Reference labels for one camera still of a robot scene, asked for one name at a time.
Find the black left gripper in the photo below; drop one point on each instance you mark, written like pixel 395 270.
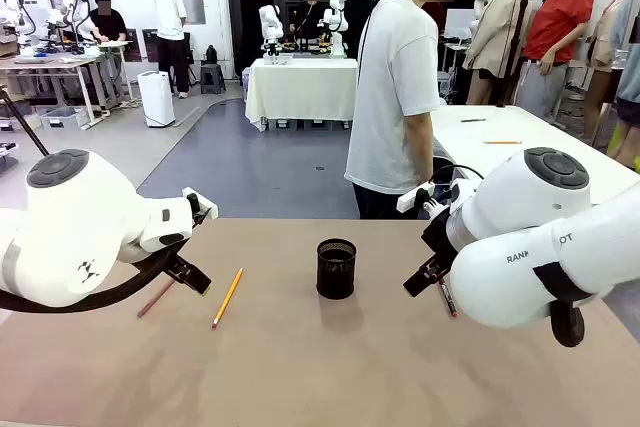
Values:
pixel 196 212

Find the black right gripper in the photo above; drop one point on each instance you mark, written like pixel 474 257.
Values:
pixel 439 239

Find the black marker with red end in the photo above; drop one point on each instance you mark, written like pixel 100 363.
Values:
pixel 448 299

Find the red-brown pencil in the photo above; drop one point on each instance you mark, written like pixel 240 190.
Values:
pixel 155 299

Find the black pen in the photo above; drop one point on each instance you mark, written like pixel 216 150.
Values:
pixel 473 120

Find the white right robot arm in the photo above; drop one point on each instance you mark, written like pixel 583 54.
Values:
pixel 530 227

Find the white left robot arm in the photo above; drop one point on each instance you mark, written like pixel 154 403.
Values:
pixel 75 227

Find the small white background robot arm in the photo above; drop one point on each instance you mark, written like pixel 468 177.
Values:
pixel 270 27
pixel 337 22

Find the person's right forearm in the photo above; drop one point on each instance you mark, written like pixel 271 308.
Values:
pixel 419 142

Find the black mesh pen holder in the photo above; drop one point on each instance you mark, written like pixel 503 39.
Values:
pixel 336 269

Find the white air purifier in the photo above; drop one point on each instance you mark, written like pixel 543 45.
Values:
pixel 156 99

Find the person in white t-shirt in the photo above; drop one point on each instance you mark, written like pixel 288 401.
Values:
pixel 392 97

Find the black plastic stool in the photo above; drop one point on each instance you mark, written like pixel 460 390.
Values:
pixel 213 78

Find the clear plastic storage bin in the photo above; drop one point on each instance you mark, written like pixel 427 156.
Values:
pixel 64 118

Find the table with white cloth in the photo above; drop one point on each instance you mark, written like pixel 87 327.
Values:
pixel 302 89

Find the black bottle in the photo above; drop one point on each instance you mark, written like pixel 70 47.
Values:
pixel 211 54

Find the black stand rod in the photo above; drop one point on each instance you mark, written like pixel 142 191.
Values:
pixel 25 122

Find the grey work desk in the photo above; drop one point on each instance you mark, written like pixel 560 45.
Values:
pixel 55 64

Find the black tripod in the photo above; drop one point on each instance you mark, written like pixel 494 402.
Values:
pixel 515 47

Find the standing person in black trousers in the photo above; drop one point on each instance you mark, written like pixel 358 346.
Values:
pixel 170 22

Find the mannequin with beige jacket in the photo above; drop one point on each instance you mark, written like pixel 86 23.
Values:
pixel 495 32

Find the person in black shirt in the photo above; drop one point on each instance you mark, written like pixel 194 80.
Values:
pixel 109 22

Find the person in red shirt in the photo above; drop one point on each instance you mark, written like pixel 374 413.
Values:
pixel 557 27

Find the person behind cloth table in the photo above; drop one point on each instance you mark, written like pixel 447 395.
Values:
pixel 311 12

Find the mannequin with bucket hat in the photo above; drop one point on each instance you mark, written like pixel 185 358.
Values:
pixel 607 47

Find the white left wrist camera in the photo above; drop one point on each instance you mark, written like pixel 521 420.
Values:
pixel 201 198

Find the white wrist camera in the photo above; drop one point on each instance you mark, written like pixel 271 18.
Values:
pixel 414 198
pixel 201 198

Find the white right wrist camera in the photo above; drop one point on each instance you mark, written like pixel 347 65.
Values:
pixel 414 198

